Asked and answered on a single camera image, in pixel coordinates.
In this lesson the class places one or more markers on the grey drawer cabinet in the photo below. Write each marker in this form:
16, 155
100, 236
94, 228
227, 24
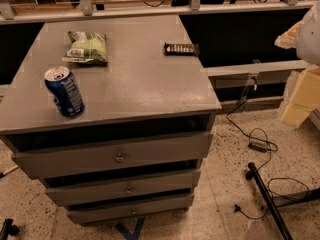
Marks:
140, 94

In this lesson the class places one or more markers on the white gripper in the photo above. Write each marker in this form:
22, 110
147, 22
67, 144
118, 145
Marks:
310, 37

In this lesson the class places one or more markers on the black wheel base at left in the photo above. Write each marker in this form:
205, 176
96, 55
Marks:
8, 229

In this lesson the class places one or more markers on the black metal stand leg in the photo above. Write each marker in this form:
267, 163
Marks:
270, 203

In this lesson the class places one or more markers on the grey top drawer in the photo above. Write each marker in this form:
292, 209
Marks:
67, 162

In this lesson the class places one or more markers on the metal railing shelf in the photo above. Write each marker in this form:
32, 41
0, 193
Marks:
31, 11

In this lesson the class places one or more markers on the grey drawer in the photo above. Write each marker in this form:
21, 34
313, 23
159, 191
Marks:
122, 188
67, 162
131, 209

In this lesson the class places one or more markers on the green chip bag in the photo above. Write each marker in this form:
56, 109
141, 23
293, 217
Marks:
86, 48

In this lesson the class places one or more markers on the dark chocolate bar wrapper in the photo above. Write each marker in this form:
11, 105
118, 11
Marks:
181, 49

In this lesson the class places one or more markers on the grey middle drawer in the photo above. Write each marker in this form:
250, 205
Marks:
122, 188

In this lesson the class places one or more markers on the grey bottom drawer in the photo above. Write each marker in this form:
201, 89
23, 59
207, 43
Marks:
131, 209

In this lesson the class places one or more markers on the black power adapter with cable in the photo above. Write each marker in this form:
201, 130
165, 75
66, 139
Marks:
263, 146

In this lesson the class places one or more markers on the blue pepsi can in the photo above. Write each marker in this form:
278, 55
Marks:
61, 82

